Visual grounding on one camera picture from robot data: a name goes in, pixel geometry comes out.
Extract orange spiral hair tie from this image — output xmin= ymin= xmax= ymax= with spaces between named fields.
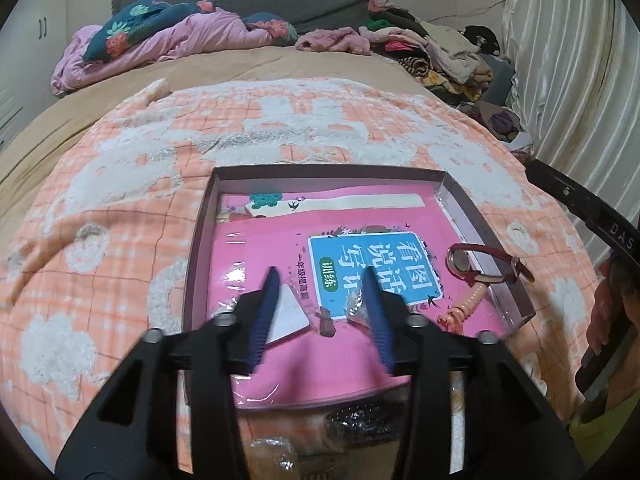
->
xmin=436 ymin=282 xmax=490 ymax=332

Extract yellow hair ties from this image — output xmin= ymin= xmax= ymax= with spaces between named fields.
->
xmin=246 ymin=433 xmax=302 ymax=480

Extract black chain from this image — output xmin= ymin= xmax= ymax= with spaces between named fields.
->
xmin=324 ymin=398 xmax=407 ymax=449

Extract earring card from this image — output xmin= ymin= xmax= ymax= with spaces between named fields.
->
xmin=267 ymin=284 xmax=310 ymax=344

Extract clear bag with bracelet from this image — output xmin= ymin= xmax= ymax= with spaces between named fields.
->
xmin=345 ymin=289 xmax=370 ymax=330

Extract person right hand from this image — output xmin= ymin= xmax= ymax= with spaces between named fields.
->
xmin=587 ymin=257 xmax=636 ymax=356

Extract white striped curtain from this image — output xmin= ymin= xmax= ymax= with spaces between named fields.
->
xmin=502 ymin=0 xmax=640 ymax=271

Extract orange plaid cloud blanket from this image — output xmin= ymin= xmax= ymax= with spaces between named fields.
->
xmin=1 ymin=78 xmax=597 ymax=465

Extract pink book in box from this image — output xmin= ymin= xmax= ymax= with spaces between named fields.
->
xmin=211 ymin=184 xmax=507 ymax=406

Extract pile of clothes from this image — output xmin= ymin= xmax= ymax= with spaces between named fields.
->
xmin=295 ymin=0 xmax=534 ymax=157

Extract dark shallow cardboard box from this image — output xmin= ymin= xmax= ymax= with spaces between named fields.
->
xmin=183 ymin=165 xmax=535 ymax=411

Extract tan bed sheet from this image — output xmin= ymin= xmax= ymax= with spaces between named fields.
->
xmin=0 ymin=47 xmax=435 ymax=250

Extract white wardrobe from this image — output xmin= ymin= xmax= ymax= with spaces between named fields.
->
xmin=0 ymin=0 xmax=66 ymax=148

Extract pink quilt on bed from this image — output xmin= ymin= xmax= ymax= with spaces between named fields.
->
xmin=50 ymin=8 xmax=298 ymax=96

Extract navy floral pillow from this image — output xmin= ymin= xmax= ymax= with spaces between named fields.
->
xmin=82 ymin=0 xmax=215 ymax=63

